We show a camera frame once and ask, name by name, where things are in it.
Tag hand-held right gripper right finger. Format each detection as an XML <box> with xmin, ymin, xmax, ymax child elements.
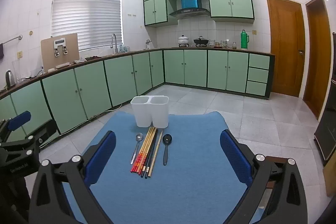
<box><xmin>220</xmin><ymin>130</ymin><xmax>308</xmax><ymax>224</ymax></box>

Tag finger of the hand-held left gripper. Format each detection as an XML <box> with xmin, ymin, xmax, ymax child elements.
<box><xmin>0</xmin><ymin>120</ymin><xmax>58</xmax><ymax>159</ymax></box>
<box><xmin>0</xmin><ymin>111</ymin><xmax>31</xmax><ymax>140</ymax></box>

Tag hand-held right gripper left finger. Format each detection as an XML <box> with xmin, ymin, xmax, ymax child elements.
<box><xmin>29</xmin><ymin>131</ymin><xmax>117</xmax><ymax>224</ymax></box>

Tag red-ended bamboo chopstick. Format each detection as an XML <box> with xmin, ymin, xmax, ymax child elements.
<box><xmin>137</xmin><ymin>127</ymin><xmax>156</xmax><ymax>175</ymax></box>
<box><xmin>133</xmin><ymin>127</ymin><xmax>154</xmax><ymax>174</ymax></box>
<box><xmin>130</xmin><ymin>127</ymin><xmax>152</xmax><ymax>172</ymax></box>
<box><xmin>140</xmin><ymin>128</ymin><xmax>157</xmax><ymax>176</ymax></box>

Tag metal spoon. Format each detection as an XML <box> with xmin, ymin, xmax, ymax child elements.
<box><xmin>130</xmin><ymin>133</ymin><xmax>144</xmax><ymax>165</ymax></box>

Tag black chopstick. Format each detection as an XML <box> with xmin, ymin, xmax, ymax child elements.
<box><xmin>144</xmin><ymin>129</ymin><xmax>159</xmax><ymax>179</ymax></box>
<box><xmin>142</xmin><ymin>129</ymin><xmax>158</xmax><ymax>178</ymax></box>

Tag plain bamboo chopstick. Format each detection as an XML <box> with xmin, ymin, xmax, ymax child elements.
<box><xmin>148</xmin><ymin>130</ymin><xmax>163</xmax><ymax>178</ymax></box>

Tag white two-compartment utensil holder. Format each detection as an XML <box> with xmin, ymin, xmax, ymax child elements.
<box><xmin>130</xmin><ymin>95</ymin><xmax>169</xmax><ymax>128</ymax></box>

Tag black plastic spoon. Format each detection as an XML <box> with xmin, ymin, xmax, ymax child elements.
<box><xmin>162</xmin><ymin>134</ymin><xmax>173</xmax><ymax>166</ymax></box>

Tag steel electric kettle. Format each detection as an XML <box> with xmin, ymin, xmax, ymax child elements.
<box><xmin>5</xmin><ymin>70</ymin><xmax>15</xmax><ymax>88</ymax></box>

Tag blue table mat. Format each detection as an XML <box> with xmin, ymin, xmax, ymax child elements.
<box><xmin>62</xmin><ymin>111</ymin><xmax>263</xmax><ymax>224</ymax></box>

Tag clear plastic jug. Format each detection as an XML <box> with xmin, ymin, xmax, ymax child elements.
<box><xmin>12</xmin><ymin>60</ymin><xmax>22</xmax><ymax>84</ymax></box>

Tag metal towel bar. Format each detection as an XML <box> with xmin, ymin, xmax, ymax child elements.
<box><xmin>0</xmin><ymin>34</ymin><xmax>23</xmax><ymax>45</ymax></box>

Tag white clamp device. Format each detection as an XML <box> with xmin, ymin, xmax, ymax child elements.
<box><xmin>53</xmin><ymin>37</ymin><xmax>69</xmax><ymax>57</ymax></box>

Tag black appliance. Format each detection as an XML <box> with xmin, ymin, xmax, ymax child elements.
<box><xmin>314</xmin><ymin>82</ymin><xmax>336</xmax><ymax>161</ymax></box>

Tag brown cardboard box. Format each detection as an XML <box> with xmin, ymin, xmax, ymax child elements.
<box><xmin>323</xmin><ymin>156</ymin><xmax>336</xmax><ymax>197</ymax></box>

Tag green base cabinets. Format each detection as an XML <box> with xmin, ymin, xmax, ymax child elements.
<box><xmin>0</xmin><ymin>49</ymin><xmax>276</xmax><ymax>151</ymax></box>

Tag green thermos jug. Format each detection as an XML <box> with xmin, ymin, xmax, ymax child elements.
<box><xmin>240</xmin><ymin>29</ymin><xmax>250</xmax><ymax>50</ymax></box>

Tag black wok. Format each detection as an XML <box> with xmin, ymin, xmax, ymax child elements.
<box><xmin>194</xmin><ymin>36</ymin><xmax>210</xmax><ymax>47</ymax></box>

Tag wooden door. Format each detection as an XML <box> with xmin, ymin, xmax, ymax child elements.
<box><xmin>303</xmin><ymin>0</ymin><xmax>332</xmax><ymax>121</ymax></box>
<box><xmin>266</xmin><ymin>0</ymin><xmax>306</xmax><ymax>98</ymax></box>

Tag white window blind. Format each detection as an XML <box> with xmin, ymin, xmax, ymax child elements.
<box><xmin>51</xmin><ymin>0</ymin><xmax>123</xmax><ymax>52</ymax></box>

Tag range hood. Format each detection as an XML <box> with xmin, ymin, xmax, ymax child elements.
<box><xmin>169</xmin><ymin>8</ymin><xmax>211</xmax><ymax>19</ymax></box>

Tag blue box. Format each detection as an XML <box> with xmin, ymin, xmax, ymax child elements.
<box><xmin>181</xmin><ymin>0</ymin><xmax>199</xmax><ymax>9</ymax></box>

